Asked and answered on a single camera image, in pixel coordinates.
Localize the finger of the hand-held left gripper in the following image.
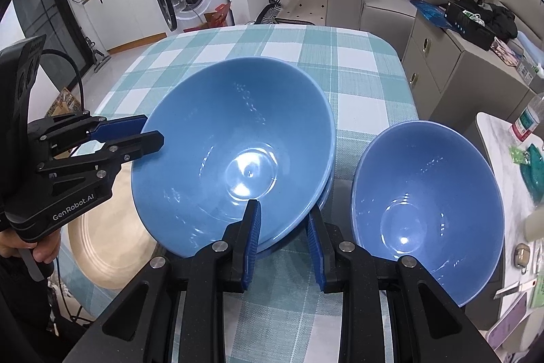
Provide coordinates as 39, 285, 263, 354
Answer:
28, 112, 148, 151
25, 130, 165, 179

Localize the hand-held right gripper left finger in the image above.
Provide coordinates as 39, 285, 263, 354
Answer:
64, 199, 262, 363

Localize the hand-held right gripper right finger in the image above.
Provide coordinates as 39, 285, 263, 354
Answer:
307, 210, 494, 363

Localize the cream round plate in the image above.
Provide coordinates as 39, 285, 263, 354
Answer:
67, 166, 171, 291

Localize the person's left forearm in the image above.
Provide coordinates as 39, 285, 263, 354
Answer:
0, 261, 88, 363

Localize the person's left hand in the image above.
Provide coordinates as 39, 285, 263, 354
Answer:
0, 229, 61, 264

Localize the brown cardboard box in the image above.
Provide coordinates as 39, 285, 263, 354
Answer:
46, 86, 82, 121

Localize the floor mop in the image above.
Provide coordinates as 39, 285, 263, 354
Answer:
82, 37, 112, 73

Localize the white kitchen counter cabinet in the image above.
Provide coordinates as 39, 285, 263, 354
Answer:
82, 0, 171, 51

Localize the dark glass door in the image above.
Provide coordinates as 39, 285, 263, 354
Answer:
8, 0, 92, 100

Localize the red cardboard box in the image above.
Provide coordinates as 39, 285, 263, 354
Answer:
203, 1, 233, 30

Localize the white marble side table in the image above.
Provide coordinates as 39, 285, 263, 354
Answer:
475, 112, 544, 356

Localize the beige low cabinet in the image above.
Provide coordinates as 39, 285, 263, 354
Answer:
401, 12, 544, 126

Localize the teal plastic bag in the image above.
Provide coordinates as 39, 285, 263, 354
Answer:
509, 144, 544, 202

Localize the clear bottle red cap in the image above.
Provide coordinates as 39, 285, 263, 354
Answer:
512, 93, 544, 143

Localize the blue plastic pack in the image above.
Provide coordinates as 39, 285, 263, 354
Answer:
410, 0, 452, 28

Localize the black box with lights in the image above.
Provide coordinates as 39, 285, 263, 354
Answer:
445, 1, 498, 51

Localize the black clothing bundle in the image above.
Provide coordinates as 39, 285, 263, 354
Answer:
461, 0, 520, 41

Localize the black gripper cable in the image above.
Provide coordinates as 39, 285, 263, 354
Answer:
40, 50, 86, 114

